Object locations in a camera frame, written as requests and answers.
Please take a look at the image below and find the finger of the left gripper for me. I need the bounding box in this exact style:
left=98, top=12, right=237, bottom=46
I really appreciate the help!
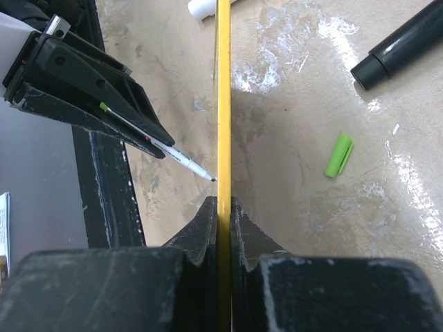
left=12, top=82, right=165, bottom=159
left=36, top=35, right=175, bottom=145

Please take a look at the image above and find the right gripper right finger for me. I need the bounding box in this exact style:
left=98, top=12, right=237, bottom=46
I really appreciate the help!
left=230, top=199, right=442, bottom=331

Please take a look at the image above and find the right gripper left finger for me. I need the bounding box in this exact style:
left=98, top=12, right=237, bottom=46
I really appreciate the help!
left=1, top=196, right=217, bottom=331

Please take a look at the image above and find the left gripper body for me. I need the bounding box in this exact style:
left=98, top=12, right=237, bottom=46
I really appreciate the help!
left=1, top=30, right=43, bottom=102

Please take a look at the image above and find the yellow framed whiteboard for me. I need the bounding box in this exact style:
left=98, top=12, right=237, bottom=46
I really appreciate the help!
left=215, top=1, right=232, bottom=331

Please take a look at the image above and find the green whiteboard marker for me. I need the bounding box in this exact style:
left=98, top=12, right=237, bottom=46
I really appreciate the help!
left=100, top=102, right=217, bottom=183

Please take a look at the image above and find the green marker cap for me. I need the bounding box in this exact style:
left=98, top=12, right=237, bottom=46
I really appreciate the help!
left=324, top=133, right=354, bottom=178

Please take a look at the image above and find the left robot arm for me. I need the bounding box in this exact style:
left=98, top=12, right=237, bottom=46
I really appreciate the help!
left=1, top=1, right=174, bottom=158

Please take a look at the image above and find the white microphone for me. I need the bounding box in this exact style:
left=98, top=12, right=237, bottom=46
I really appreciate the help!
left=188, top=0, right=217, bottom=21

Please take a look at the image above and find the printed paper sheet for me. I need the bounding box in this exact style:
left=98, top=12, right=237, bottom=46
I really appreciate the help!
left=1, top=192, right=10, bottom=273

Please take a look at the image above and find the black microphone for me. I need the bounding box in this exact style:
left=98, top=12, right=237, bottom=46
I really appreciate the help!
left=350, top=1, right=442, bottom=91

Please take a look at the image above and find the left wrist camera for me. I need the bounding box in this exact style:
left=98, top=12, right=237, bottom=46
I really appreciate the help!
left=43, top=14, right=71, bottom=40

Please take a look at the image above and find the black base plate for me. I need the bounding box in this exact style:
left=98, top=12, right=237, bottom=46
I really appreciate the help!
left=71, top=0, right=146, bottom=248

